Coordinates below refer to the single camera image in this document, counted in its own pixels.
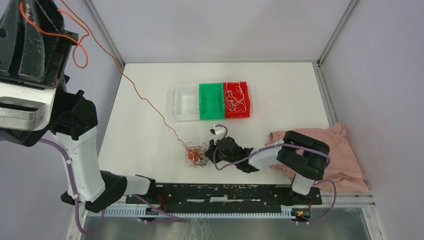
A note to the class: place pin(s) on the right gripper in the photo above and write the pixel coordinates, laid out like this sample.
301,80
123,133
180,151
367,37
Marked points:
210,151

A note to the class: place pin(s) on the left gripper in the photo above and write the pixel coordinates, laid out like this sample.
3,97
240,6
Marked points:
44,57

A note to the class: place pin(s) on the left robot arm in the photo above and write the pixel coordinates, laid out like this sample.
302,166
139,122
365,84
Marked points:
73,124

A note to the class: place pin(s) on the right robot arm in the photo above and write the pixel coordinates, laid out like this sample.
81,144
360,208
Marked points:
306,156

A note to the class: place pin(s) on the red plastic bin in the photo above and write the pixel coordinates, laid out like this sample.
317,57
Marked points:
237,100

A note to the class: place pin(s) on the green plastic bin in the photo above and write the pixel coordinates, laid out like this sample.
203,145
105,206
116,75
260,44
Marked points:
211,101

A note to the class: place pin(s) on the clear plastic bin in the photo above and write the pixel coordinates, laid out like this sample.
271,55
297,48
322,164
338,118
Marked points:
186,103

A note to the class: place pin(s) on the pink cloth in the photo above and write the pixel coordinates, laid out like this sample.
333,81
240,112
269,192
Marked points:
344,169

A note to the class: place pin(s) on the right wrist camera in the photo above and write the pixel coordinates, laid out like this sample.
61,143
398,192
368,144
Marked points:
219,132

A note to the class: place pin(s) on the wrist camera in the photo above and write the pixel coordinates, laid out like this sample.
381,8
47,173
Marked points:
25,108
219,132

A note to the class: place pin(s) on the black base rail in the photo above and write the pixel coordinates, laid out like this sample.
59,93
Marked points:
187,198

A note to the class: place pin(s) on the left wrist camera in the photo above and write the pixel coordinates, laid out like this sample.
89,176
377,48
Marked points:
25,108

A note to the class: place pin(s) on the blue cable duct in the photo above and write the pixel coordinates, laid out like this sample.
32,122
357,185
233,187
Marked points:
146,212

